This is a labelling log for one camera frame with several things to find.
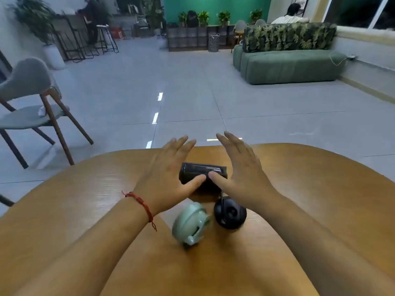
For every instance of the framed picture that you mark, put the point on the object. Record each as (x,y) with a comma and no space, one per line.
(301,3)

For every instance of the patterned laundry basket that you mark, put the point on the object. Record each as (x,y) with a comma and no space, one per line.
(213,43)

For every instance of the red crate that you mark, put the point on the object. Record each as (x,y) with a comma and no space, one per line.
(116,33)

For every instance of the person's right forearm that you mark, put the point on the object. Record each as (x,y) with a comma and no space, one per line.
(308,243)

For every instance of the black bar chair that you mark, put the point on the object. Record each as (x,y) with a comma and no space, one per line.
(66,43)

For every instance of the small white item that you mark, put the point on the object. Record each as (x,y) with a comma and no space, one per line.
(41,111)

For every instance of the person's left forearm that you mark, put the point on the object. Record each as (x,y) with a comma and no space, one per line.
(92,249)

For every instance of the green sofa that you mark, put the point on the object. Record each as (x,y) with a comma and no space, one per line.
(293,66)

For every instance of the tall leafy plant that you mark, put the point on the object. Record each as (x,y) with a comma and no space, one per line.
(154,12)

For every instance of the person's right hand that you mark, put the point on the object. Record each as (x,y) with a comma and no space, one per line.
(247,178)

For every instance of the large plant white pot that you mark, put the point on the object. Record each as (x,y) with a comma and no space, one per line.
(34,18)

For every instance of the black bar table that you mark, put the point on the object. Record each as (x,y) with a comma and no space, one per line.
(71,19)

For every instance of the leaf print sofa backrest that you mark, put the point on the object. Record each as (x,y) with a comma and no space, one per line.
(287,36)

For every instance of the black backpack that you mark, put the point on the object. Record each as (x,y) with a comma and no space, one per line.
(192,19)

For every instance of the glass door black frame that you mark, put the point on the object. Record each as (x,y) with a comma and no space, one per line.
(3,66)

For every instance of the black bottle lid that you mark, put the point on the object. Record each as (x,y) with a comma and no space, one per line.
(230,214)

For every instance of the white seat bar stool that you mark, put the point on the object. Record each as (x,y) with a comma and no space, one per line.
(103,26)

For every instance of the small potted plant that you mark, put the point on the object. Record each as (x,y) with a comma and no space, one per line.
(224,17)
(256,14)
(182,18)
(203,18)

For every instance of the low dark wooden shelf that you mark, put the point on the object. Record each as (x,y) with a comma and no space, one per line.
(188,36)

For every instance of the person's left hand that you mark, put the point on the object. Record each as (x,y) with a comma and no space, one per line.
(166,175)

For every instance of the black shaker bottle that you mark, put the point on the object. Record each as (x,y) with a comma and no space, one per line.
(197,169)

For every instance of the window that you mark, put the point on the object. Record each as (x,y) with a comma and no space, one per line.
(351,10)

